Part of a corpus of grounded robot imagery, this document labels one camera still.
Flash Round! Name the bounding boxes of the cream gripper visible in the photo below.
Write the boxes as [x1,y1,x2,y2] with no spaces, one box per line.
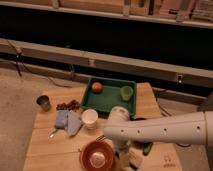
[114,148,130,171]

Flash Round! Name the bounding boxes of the blue folded cloth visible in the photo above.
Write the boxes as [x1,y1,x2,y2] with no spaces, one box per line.
[54,110,82,136]

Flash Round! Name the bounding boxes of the green vegetable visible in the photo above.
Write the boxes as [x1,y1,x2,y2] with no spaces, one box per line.
[143,142,153,156]

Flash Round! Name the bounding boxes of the bunch of red grapes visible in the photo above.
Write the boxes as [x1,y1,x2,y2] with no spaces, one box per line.
[56,100,80,111]

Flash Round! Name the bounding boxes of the wooden board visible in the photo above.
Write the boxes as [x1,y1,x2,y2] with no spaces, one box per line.
[23,87,182,171]

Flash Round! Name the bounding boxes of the small metal cup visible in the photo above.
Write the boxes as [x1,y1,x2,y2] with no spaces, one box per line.
[36,95,51,112]

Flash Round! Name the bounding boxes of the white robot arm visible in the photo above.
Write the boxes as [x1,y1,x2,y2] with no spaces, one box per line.
[103,106,213,152]

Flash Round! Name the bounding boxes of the green plastic cup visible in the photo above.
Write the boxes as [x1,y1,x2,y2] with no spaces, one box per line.
[120,86,133,101]

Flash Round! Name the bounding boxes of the dark brown bowl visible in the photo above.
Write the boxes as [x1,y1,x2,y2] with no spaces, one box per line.
[133,118,153,148]

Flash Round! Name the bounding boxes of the orange fruit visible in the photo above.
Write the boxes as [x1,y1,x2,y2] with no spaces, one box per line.
[92,82,103,93]

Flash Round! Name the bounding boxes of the green plastic tray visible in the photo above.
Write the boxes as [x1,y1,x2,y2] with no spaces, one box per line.
[81,77,137,117]

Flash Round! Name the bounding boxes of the white paper cup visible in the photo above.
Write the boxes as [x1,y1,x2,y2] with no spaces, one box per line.
[81,109,98,129]

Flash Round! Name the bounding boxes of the orange bowl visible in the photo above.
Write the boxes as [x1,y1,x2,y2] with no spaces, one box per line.
[79,141,114,171]

